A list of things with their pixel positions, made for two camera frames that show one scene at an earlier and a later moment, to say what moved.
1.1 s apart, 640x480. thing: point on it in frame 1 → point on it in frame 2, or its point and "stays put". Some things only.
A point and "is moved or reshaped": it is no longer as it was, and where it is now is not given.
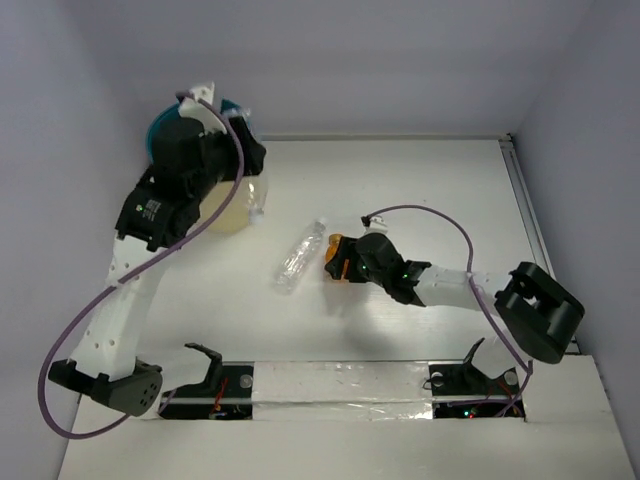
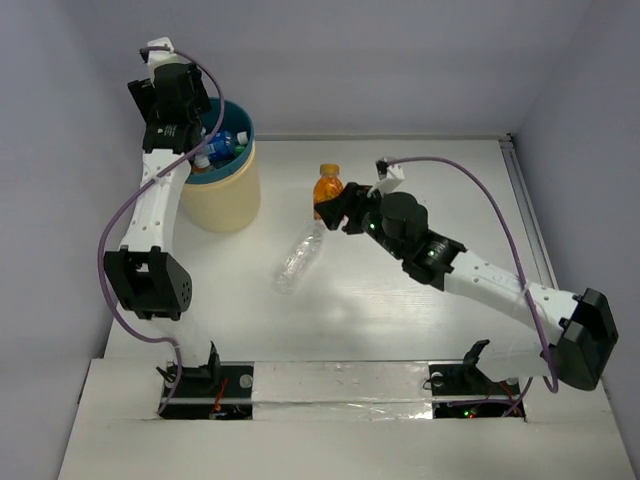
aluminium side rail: x=528 y=218 stays put
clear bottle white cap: x=300 y=257 stays put
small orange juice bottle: x=334 y=244 → x=327 y=187
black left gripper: x=252 y=151 → x=138 y=92
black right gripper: x=347 y=250 → x=349 y=202
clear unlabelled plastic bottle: x=255 y=189 is moved or reshaped
